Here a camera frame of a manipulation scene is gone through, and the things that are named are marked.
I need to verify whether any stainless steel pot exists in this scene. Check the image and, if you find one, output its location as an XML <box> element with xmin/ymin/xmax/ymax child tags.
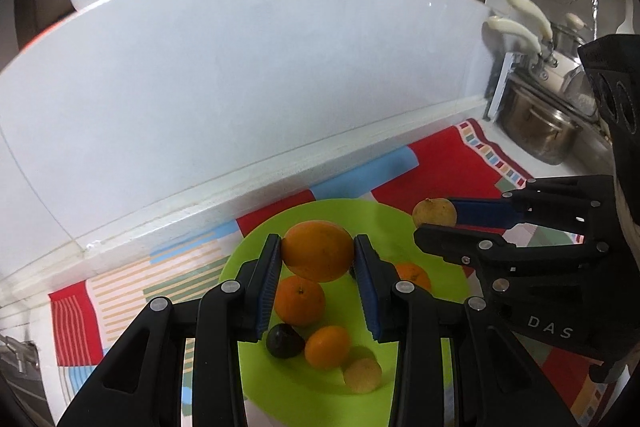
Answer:
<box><xmin>500</xmin><ymin>82</ymin><xmax>583</xmax><ymax>166</ymax></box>

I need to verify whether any dark purple round fruit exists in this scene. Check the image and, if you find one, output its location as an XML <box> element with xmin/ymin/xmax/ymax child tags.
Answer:
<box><xmin>265</xmin><ymin>324</ymin><xmax>306</xmax><ymax>360</ymax></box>

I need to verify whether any white plastic grid rack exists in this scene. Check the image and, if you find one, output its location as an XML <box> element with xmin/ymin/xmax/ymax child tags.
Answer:
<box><xmin>482</xmin><ymin>52</ymin><xmax>517</xmax><ymax>122</ymax></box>

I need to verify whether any white rice paddle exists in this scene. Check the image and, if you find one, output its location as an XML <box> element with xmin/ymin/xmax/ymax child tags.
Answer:
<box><xmin>616</xmin><ymin>0</ymin><xmax>639</xmax><ymax>36</ymax></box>

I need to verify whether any green plate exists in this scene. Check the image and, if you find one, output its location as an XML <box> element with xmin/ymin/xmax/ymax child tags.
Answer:
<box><xmin>219</xmin><ymin>198</ymin><xmax>473</xmax><ymax>427</ymax></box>

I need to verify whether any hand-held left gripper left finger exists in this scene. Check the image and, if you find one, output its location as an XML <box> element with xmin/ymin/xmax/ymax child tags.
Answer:
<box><xmin>57</xmin><ymin>233</ymin><xmax>283</xmax><ymax>427</ymax></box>

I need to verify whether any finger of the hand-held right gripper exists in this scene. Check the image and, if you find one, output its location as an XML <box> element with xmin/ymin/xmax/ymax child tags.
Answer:
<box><xmin>414</xmin><ymin>223</ymin><xmax>621</xmax><ymax>271</ymax></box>
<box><xmin>447</xmin><ymin>175</ymin><xmax>618</xmax><ymax>236</ymax></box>

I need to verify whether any yellow round fruit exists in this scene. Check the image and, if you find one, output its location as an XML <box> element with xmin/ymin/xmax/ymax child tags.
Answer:
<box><xmin>412</xmin><ymin>198</ymin><xmax>457</xmax><ymax>229</ymax></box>
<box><xmin>343</xmin><ymin>358</ymin><xmax>383</xmax><ymax>394</ymax></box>

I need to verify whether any colourful patchwork table mat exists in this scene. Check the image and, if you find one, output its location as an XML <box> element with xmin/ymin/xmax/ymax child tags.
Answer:
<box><xmin>48</xmin><ymin>119</ymin><xmax>621</xmax><ymax>427</ymax></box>

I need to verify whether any cream-handled steel saucepan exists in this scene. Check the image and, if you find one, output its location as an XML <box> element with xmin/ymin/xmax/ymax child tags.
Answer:
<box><xmin>506</xmin><ymin>0</ymin><xmax>592</xmax><ymax>58</ymax></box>

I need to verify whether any orange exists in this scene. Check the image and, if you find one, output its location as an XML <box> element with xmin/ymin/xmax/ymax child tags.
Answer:
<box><xmin>304</xmin><ymin>326</ymin><xmax>352</xmax><ymax>369</ymax></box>
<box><xmin>395</xmin><ymin>262</ymin><xmax>432</xmax><ymax>292</ymax></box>
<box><xmin>274</xmin><ymin>276</ymin><xmax>327</xmax><ymax>327</ymax></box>
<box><xmin>281</xmin><ymin>220</ymin><xmax>356</xmax><ymax>284</ymax></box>

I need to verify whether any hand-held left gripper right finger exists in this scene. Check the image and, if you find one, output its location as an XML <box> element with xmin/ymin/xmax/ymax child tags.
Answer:
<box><xmin>352</xmin><ymin>234</ymin><xmax>571</xmax><ymax>427</ymax></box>

